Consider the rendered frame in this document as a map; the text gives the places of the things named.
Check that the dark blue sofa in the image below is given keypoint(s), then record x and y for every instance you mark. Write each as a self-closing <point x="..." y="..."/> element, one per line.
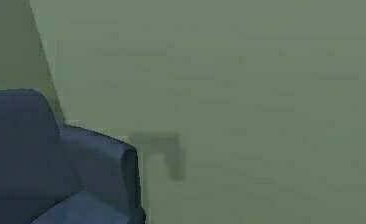
<point x="41" y="160"/>

